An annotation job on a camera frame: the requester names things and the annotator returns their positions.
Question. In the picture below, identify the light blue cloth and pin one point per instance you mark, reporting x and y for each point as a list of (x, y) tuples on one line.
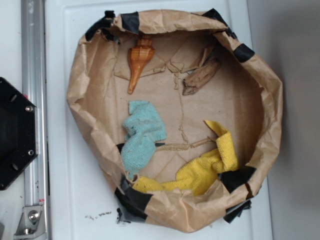
[(144, 128)]

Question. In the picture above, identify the orange spiral shell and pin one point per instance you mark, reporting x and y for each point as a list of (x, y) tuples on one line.
[(138, 57)]

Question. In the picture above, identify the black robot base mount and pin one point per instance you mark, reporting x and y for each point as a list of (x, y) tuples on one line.
[(18, 135)]

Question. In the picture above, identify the white plastic tray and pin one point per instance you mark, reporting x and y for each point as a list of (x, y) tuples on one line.
[(82, 205)]

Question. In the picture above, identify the yellow cloth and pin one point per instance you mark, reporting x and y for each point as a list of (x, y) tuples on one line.
[(200, 173)]

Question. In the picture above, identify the aluminium extrusion rail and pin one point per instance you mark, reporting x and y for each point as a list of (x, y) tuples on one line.
[(33, 56)]

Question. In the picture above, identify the brown driftwood piece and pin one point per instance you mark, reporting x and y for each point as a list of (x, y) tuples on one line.
[(201, 76)]

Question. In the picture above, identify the brown paper bag tray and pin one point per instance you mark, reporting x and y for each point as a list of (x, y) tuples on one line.
[(245, 96)]

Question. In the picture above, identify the metal corner bracket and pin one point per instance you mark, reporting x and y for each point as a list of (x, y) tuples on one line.
[(32, 225)]

